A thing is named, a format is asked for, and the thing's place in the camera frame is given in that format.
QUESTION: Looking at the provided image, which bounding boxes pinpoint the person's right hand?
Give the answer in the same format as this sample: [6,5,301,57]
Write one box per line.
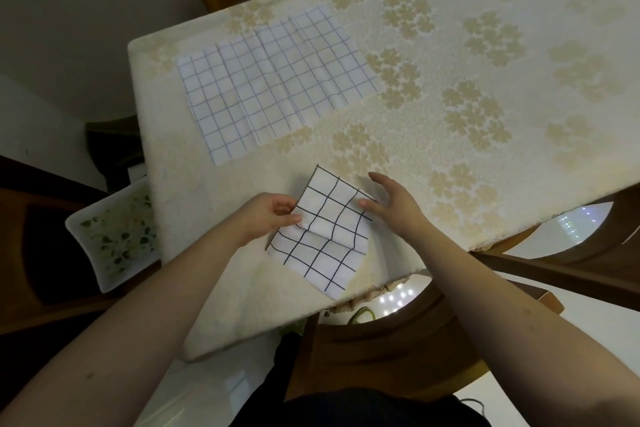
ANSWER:
[357,172,433,242]

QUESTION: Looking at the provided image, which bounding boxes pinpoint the person's left hand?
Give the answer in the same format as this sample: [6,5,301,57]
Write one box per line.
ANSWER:
[236,192,304,246]

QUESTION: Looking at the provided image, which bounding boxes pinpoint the black-checked white cloth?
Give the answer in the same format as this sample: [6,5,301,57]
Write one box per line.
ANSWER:
[266,164,375,302]

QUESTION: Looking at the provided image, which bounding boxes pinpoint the person's left forearm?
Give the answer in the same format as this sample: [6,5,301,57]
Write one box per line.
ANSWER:
[0,216,257,427]

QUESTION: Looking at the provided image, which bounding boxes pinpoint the person's right forearm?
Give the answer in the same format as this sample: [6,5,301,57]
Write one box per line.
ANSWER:
[403,228,640,427]

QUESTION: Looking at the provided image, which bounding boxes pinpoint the brown wooden seat chair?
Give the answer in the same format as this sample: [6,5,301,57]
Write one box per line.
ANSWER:
[283,269,566,403]

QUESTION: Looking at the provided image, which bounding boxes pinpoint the cream floral tablecloth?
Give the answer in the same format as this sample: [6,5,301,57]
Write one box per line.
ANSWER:
[127,0,640,363]

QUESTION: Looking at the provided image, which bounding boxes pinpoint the unfolded blue-checked white cloth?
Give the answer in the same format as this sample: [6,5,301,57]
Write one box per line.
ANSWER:
[178,6,380,166]

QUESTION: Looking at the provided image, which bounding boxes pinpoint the white tray with leaf print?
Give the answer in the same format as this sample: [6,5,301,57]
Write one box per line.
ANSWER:
[64,176,162,295]

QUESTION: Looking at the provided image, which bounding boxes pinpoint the dark wooden stool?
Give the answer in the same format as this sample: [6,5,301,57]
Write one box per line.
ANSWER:
[84,115,147,192]

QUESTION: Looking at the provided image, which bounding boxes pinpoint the person's black clothing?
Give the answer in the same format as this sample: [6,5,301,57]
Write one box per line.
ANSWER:
[239,331,493,427]

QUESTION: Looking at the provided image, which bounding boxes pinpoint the brown wooden curved chair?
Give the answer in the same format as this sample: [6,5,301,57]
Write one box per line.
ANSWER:
[469,190,640,313]

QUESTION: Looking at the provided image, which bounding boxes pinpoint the dark wooden side chair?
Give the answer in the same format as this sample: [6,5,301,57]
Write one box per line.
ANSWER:
[0,155,163,337]

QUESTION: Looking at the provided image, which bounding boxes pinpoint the thin dark cable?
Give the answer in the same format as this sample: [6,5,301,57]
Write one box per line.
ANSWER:
[457,398,497,420]

